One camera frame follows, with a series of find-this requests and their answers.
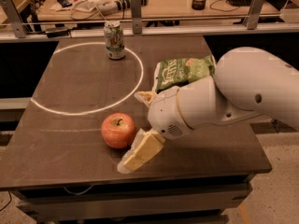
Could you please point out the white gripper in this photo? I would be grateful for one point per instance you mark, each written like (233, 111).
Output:
(163, 113)

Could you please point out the red apple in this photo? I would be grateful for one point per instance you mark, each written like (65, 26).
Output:
(118, 130)

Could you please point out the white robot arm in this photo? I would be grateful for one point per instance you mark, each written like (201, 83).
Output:
(248, 82)

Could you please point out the green 7up can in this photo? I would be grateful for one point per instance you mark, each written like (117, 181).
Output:
(114, 40)

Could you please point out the green kettle chips bag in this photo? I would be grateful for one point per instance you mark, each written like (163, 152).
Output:
(181, 72)

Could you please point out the metal drawer front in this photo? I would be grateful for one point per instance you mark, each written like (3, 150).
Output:
(136, 203)

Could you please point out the black mesh cup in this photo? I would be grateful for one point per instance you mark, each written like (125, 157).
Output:
(198, 4)

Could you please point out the metal bracket post centre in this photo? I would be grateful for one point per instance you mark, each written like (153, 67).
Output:
(136, 16)

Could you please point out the metal bracket post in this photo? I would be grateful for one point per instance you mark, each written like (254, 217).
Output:
(251, 21)
(14, 18)
(136, 16)

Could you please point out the metal bracket post right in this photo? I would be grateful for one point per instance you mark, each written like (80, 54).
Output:
(251, 21)

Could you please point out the metal bracket post left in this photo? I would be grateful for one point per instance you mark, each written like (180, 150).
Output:
(14, 18)

